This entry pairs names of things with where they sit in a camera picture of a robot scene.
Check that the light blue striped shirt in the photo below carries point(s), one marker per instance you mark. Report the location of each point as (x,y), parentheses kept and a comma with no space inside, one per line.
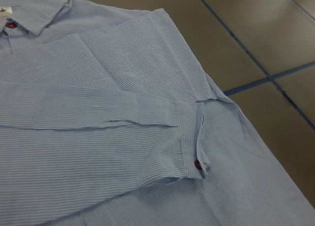
(108,119)

